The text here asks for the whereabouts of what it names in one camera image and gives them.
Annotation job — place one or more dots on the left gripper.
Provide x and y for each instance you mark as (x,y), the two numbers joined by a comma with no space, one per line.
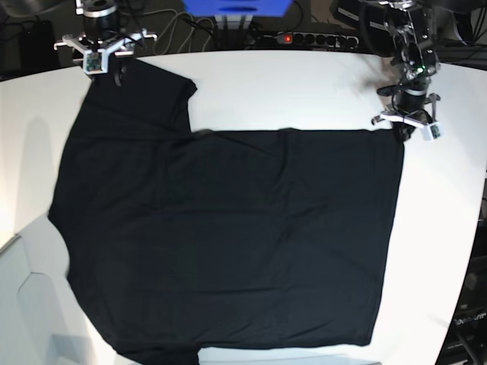
(410,108)

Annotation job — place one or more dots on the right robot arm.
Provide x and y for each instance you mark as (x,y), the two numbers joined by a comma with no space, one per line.
(101,9)

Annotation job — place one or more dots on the black T-shirt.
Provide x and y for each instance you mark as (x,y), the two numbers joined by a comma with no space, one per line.
(182,240)

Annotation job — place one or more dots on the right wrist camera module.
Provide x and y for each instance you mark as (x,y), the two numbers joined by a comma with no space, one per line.
(92,63)

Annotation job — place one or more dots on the black power strip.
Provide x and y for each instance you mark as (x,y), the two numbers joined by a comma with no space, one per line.
(300,40)

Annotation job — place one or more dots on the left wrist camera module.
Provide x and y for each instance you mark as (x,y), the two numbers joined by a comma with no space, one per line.
(432,131)

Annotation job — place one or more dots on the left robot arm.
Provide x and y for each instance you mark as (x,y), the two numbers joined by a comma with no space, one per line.
(412,40)

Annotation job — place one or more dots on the blue plastic box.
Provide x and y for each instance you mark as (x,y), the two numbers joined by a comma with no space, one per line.
(261,8)

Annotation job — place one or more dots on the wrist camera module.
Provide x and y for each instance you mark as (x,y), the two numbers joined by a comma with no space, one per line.
(92,63)
(432,131)

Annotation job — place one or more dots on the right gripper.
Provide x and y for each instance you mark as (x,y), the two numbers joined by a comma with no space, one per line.
(107,34)

